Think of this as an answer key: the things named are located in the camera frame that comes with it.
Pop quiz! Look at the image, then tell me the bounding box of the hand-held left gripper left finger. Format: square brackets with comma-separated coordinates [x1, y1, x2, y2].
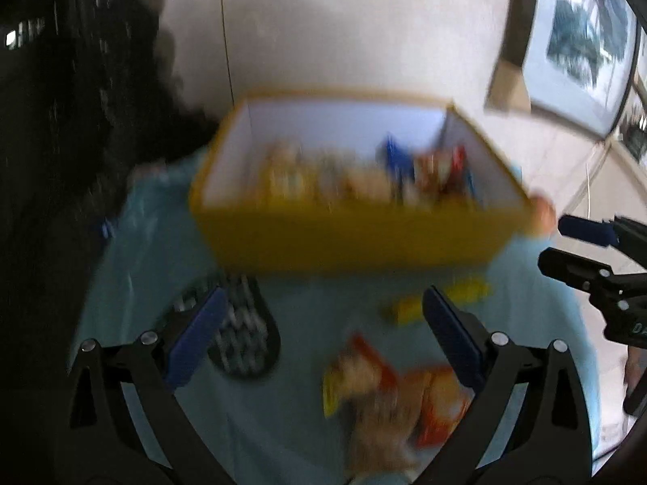
[68, 287, 233, 485]

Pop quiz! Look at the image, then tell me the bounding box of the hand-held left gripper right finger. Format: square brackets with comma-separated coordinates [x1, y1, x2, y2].
[414, 285, 593, 485]

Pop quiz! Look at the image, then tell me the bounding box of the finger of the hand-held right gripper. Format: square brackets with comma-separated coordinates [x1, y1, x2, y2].
[538, 249, 615, 294]
[558, 214, 647, 269]

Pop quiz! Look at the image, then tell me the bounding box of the yellow cardboard box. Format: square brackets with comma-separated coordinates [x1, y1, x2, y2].
[189, 91, 537, 274]

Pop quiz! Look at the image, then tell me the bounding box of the blue snack packet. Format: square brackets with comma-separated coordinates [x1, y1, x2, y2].
[379, 134, 418, 203]

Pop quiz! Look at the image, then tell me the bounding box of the yellow chip packet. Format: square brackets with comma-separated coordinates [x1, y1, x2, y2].
[258, 141, 314, 205]

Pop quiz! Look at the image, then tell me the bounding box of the yellow snack packet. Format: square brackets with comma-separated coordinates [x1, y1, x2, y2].
[389, 280, 494, 322]

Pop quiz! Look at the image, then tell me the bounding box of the peach fruit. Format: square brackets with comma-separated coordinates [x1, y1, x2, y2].
[528, 194, 558, 238]

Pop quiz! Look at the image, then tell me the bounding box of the dark bottle rack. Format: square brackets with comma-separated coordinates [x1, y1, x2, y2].
[619, 106, 647, 162]

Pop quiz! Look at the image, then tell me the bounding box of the red white print snack packet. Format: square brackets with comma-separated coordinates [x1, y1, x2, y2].
[323, 336, 400, 418]

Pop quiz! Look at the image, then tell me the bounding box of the teal printed tablecloth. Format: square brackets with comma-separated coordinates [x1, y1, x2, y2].
[76, 149, 602, 485]

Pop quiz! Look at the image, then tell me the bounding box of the clear brown snack packet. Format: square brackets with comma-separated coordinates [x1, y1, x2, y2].
[349, 399, 420, 477]

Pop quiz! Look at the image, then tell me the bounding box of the cardboard corner protector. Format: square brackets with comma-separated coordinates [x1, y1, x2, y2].
[484, 58, 531, 112]

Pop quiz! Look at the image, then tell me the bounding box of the narrow framed painting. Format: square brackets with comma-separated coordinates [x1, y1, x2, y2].
[629, 25, 647, 112]

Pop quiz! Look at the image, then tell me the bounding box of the framed lotus painting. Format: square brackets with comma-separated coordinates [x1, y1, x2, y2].
[520, 0, 641, 138]

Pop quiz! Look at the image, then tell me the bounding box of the white cable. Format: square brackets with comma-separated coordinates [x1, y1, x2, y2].
[581, 136, 620, 218]

